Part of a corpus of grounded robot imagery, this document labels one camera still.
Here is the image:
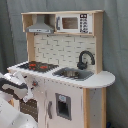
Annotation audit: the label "toy microwave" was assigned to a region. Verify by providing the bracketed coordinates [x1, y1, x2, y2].
[56, 14, 93, 34]

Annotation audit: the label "black stovetop red burners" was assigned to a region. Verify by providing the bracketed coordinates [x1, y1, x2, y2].
[20, 61, 57, 72]

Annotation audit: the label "grey ice dispenser panel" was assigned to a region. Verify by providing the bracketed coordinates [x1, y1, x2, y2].
[55, 93, 71, 120]

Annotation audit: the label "wooden toy kitchen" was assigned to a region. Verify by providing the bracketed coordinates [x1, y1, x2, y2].
[9, 10, 115, 128]

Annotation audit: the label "red left oven knob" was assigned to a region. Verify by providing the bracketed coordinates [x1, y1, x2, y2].
[32, 81, 38, 87]

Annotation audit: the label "grey fridge door handle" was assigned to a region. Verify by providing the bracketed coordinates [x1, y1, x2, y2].
[48, 101, 52, 119]

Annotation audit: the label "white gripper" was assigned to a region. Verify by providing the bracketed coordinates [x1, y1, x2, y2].
[0, 72, 33, 102]

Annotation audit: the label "toy oven door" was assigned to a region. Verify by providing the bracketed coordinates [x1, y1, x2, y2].
[20, 99, 38, 120]

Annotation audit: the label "grey range hood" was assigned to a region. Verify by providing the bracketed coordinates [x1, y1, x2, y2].
[26, 15, 54, 34]

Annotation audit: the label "metal toy sink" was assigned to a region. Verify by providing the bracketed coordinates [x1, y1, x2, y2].
[53, 67, 93, 81]

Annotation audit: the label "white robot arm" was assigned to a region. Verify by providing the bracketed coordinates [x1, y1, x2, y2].
[0, 72, 38, 128]

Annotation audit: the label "black toy faucet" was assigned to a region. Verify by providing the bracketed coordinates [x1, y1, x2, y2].
[77, 50, 95, 70]

